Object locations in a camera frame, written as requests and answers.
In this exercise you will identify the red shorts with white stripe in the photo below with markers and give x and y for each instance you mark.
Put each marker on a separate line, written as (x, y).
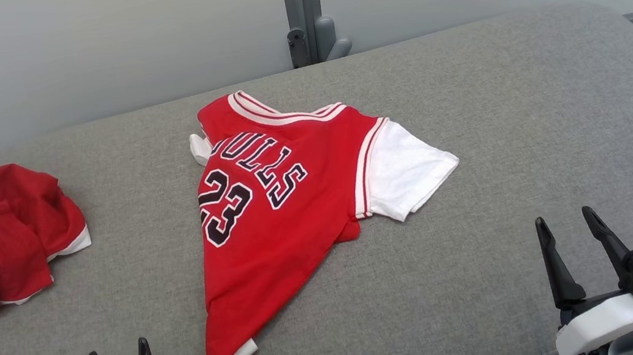
(4, 246)

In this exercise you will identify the red Bulls 23 jersey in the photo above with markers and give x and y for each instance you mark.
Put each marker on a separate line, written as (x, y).
(278, 257)

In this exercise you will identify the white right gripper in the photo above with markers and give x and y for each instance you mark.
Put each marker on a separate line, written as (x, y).
(603, 320)

